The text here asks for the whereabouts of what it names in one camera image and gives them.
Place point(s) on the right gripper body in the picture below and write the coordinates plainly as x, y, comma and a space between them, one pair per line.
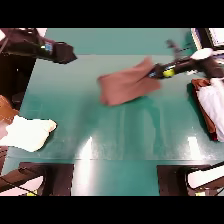
163, 71

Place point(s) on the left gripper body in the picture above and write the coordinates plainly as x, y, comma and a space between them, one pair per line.
64, 52

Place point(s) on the brown T-shirt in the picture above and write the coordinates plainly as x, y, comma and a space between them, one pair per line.
128, 85

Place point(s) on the black garment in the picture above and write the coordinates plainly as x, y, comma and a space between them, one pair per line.
15, 76

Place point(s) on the white T-shirt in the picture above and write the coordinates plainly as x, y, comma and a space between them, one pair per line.
213, 103

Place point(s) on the tan garment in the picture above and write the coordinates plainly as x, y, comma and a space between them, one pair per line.
6, 108

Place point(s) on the red garment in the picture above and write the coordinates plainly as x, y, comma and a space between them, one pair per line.
213, 136

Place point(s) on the cream white garment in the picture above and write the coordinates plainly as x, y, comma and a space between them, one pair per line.
28, 133

